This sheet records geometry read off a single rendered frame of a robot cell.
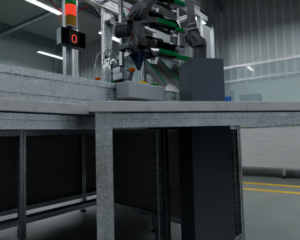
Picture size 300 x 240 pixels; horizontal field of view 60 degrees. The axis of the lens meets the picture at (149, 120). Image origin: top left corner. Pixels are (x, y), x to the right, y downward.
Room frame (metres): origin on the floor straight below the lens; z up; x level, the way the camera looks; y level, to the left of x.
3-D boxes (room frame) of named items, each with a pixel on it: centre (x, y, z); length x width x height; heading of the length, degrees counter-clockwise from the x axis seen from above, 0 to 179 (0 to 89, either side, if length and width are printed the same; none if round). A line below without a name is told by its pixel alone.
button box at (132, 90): (1.01, 0.03, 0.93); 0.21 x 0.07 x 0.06; 138
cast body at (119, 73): (1.22, 0.14, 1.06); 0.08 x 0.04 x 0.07; 48
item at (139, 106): (1.12, -0.20, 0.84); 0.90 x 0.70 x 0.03; 103
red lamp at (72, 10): (1.15, 0.34, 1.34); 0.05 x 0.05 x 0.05
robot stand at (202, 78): (1.07, -0.21, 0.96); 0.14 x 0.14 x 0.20; 13
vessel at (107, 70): (2.19, 0.32, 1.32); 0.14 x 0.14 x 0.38
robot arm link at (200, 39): (1.07, -0.21, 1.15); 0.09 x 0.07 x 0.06; 166
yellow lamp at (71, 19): (1.15, 0.34, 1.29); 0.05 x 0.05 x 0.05
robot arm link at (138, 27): (1.13, 0.04, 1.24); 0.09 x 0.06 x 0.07; 76
